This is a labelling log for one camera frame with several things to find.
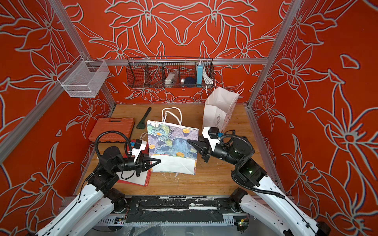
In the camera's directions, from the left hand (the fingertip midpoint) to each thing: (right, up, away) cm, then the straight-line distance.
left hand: (159, 161), depth 63 cm
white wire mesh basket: (-55, +45, +29) cm, 76 cm away
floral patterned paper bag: (+5, +9, -5) cm, 11 cm away
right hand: (+12, +11, -9) cm, 19 cm away
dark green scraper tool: (-22, +14, +43) cm, 50 cm away
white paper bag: (+35, +29, +40) cm, 61 cm away
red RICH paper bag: (-13, -7, 0) cm, 14 cm away
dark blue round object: (+14, +43, +31) cm, 55 cm away
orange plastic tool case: (-51, +14, +39) cm, 65 cm away
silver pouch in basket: (+2, +44, +29) cm, 53 cm away
